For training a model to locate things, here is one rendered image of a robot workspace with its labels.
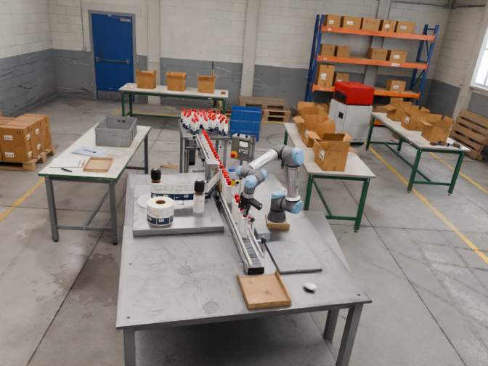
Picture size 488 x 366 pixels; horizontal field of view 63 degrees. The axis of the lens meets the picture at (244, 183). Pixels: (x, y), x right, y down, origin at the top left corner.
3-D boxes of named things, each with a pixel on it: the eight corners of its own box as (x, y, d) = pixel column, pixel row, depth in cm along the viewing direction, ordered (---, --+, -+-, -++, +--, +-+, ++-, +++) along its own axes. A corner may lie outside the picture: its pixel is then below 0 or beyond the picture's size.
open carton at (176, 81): (163, 91, 817) (163, 72, 803) (168, 87, 856) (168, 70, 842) (184, 92, 818) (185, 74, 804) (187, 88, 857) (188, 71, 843)
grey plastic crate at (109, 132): (106, 131, 521) (105, 115, 512) (137, 133, 526) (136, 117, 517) (95, 146, 466) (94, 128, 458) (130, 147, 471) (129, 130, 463)
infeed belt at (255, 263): (210, 175, 402) (210, 171, 401) (218, 175, 404) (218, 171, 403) (249, 273, 256) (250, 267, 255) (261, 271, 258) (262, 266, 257)
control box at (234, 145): (234, 155, 331) (236, 133, 324) (253, 158, 326) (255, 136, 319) (229, 158, 323) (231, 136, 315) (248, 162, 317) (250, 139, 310)
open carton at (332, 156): (305, 160, 489) (309, 131, 474) (344, 161, 497) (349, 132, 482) (314, 171, 454) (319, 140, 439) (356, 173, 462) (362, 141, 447)
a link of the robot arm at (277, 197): (275, 202, 325) (277, 187, 320) (289, 208, 317) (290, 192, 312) (266, 207, 316) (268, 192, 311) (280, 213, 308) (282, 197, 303)
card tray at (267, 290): (237, 277, 252) (237, 271, 251) (275, 274, 259) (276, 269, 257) (248, 309, 226) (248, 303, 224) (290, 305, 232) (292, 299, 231)
